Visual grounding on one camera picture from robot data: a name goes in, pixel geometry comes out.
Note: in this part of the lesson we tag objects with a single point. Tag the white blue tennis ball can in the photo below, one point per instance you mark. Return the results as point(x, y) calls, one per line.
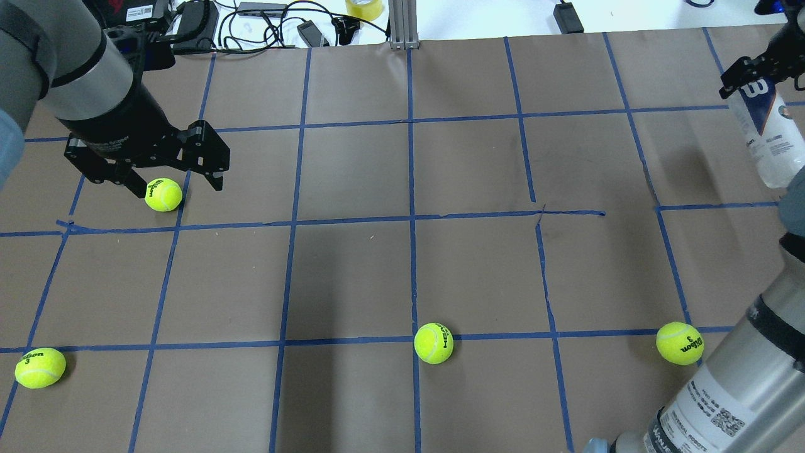
point(770, 133)

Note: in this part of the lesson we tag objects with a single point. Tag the tennis ball near far base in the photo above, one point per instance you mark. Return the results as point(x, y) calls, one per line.
point(163, 195)

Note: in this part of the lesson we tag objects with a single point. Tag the black power adapter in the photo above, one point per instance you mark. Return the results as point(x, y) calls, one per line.
point(567, 18)

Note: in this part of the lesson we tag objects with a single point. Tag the aluminium frame post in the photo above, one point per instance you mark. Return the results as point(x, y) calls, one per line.
point(403, 25)

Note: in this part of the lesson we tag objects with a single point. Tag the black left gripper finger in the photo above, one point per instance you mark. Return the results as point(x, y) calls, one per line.
point(97, 169)
point(200, 149)

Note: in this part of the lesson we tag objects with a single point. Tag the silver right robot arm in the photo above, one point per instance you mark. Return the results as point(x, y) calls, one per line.
point(748, 394)

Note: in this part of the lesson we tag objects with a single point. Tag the yellow tape roll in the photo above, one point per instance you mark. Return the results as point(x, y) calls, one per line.
point(368, 10)

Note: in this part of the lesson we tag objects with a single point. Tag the tennis ball table centre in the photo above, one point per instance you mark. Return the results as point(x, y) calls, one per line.
point(434, 343)

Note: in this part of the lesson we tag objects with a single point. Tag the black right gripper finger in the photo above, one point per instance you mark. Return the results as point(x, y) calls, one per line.
point(746, 70)

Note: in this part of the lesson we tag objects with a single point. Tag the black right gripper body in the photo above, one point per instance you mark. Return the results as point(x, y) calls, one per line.
point(756, 68)

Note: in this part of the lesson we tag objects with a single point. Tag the tennis ball far corner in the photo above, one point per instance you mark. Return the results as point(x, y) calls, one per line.
point(40, 368)

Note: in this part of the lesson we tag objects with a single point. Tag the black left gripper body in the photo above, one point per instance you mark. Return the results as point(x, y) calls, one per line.
point(118, 124)

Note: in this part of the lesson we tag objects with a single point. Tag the tennis ball base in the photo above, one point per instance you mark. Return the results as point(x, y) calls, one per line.
point(163, 195)
point(679, 343)

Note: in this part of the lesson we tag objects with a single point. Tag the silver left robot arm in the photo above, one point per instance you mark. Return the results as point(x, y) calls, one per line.
point(55, 53)

